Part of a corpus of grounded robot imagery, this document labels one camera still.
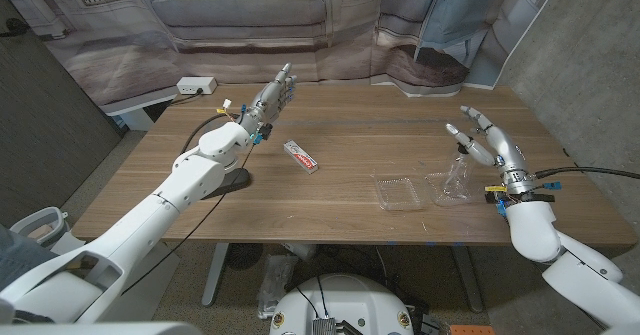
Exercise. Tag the clear plastic clamshell container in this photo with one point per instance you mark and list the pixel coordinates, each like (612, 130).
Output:
(397, 195)

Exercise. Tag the black round fan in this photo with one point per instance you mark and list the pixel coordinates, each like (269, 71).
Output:
(243, 255)

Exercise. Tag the clear dispenser bottle black pump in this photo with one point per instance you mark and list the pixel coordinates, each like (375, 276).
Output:
(457, 180)

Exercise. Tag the white shelf board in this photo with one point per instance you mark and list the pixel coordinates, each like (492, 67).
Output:
(135, 110)

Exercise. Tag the white plastic bin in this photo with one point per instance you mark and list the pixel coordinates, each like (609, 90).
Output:
(40, 225)

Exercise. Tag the white table leg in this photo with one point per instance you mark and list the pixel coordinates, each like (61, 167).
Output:
(215, 275)

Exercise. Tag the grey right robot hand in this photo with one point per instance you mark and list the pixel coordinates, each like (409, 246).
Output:
(507, 152)

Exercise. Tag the clear plastic bag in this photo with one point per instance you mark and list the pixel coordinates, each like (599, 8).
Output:
(275, 285)

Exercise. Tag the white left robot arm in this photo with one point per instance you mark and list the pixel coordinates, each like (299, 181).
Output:
(160, 210)

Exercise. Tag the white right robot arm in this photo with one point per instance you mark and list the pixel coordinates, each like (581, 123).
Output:
(535, 230)

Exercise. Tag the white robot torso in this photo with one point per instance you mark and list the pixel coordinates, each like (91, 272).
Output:
(345, 300)

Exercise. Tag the black flat pad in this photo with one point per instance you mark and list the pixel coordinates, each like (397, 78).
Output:
(235, 181)

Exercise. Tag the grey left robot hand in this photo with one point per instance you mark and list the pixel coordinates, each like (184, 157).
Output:
(270, 102)

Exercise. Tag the white power strip box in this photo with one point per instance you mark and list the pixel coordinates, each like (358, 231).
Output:
(196, 85)

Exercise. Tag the orange box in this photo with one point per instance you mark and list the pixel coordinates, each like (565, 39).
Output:
(470, 330)

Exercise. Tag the white red toothpaste box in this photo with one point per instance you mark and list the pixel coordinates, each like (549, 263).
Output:
(300, 156)

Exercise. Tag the grey table leg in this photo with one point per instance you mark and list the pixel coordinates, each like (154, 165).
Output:
(470, 285)

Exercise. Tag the printed living room backdrop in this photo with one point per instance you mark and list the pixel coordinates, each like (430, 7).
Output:
(240, 5)

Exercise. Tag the person in blue jeans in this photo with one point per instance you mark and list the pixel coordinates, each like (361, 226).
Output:
(17, 255)

